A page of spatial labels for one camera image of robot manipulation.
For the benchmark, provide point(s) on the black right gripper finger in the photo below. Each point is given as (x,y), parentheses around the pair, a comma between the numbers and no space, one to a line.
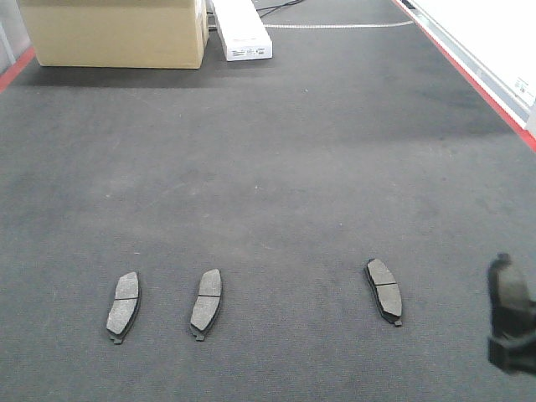
(511,345)

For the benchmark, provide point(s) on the grey brake pad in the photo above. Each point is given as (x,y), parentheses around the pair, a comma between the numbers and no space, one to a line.
(124,307)
(207,304)
(506,284)
(386,291)

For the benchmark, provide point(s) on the long white box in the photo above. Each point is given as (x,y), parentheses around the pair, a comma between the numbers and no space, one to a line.
(242,34)

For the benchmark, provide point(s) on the cardboard box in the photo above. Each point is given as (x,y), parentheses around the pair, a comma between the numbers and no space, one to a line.
(117,34)

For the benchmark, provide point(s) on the red white conveyor side rail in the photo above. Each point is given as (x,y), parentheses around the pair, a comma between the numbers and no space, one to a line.
(492,44)

